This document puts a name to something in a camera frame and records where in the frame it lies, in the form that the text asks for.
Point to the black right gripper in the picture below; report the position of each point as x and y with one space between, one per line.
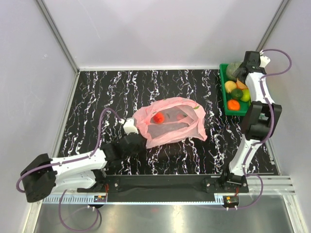
236 73

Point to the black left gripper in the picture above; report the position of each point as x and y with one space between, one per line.
142 145

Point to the pale yellow round fruit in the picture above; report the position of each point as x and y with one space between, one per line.
229 86

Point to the dark green fruit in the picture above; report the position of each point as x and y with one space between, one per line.
236 94

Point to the lime green fruit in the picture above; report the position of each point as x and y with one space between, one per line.
245 95

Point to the red peach fruit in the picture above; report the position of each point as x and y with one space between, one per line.
158 118

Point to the pink plastic bag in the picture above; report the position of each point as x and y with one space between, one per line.
184 118

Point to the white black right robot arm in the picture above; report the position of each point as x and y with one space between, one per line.
258 124

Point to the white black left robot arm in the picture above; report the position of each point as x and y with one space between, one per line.
83 173

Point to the grey green melon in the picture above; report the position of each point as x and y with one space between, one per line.
230 70

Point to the orange in tray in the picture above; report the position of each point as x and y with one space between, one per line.
233 105

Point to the green plastic tray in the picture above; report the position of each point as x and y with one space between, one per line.
226 96

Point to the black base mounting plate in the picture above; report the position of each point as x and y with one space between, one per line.
160 188

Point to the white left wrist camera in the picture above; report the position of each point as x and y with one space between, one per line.
129 125

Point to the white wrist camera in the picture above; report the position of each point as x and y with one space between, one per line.
264 60
129 125

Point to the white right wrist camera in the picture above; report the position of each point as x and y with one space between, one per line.
264 60

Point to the aluminium rail frame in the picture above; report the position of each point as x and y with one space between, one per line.
173 204

